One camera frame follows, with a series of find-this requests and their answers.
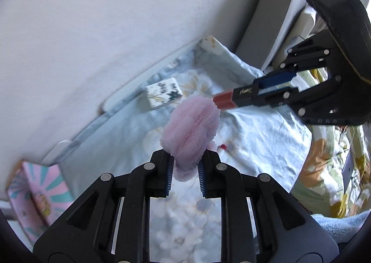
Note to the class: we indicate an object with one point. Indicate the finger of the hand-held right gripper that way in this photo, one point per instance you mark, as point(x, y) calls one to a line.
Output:
point(275, 97)
point(276, 80)

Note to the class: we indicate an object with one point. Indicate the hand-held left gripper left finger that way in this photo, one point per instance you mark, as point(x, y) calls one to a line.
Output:
point(170, 176)

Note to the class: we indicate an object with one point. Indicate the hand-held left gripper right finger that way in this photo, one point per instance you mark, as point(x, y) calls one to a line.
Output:
point(201, 177)

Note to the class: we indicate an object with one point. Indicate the black and red lipstick box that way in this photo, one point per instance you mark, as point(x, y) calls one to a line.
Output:
point(234, 97)

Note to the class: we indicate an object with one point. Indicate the pink fluffy plush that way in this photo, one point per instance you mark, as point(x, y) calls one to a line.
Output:
point(188, 132)

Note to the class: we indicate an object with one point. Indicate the cardboard box with pink striped flaps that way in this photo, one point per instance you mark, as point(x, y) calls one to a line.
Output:
point(37, 193)

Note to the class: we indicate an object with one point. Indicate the small red item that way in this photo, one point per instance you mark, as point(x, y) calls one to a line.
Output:
point(223, 147)

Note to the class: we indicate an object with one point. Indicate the light blue floral bedsheet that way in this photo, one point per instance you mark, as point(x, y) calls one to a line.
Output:
point(260, 141)

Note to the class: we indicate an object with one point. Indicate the grey pillow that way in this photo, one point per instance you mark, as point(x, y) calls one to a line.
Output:
point(269, 19)

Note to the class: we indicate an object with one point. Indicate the yellow green floral quilt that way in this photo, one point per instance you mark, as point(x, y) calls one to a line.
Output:
point(324, 170)

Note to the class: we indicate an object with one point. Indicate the white patterned small box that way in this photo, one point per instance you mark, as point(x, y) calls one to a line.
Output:
point(162, 93)

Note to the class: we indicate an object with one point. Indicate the black face mask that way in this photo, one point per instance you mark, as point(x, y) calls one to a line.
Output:
point(339, 10)

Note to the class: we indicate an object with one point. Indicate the light blue towel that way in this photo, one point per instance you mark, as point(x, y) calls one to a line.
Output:
point(339, 226)

